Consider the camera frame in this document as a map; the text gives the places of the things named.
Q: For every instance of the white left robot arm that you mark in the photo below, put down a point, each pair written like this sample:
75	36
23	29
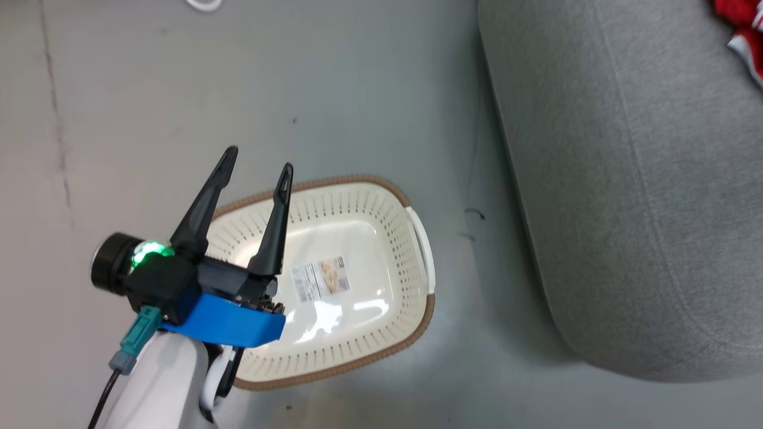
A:
161	381

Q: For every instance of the cream laundry basket brown rim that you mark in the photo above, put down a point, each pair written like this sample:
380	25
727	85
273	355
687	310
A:
357	238

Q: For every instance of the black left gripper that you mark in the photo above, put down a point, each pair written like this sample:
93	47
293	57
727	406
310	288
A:
161	280

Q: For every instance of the red and white garment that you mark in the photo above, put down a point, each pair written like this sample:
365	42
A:
742	18

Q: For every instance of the grey fabric sofa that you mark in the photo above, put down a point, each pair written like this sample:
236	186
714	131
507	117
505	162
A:
626	179

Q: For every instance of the printed label sticker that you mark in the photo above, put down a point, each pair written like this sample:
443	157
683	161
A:
320	279

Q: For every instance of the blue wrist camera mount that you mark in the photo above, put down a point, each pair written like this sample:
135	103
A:
226	322

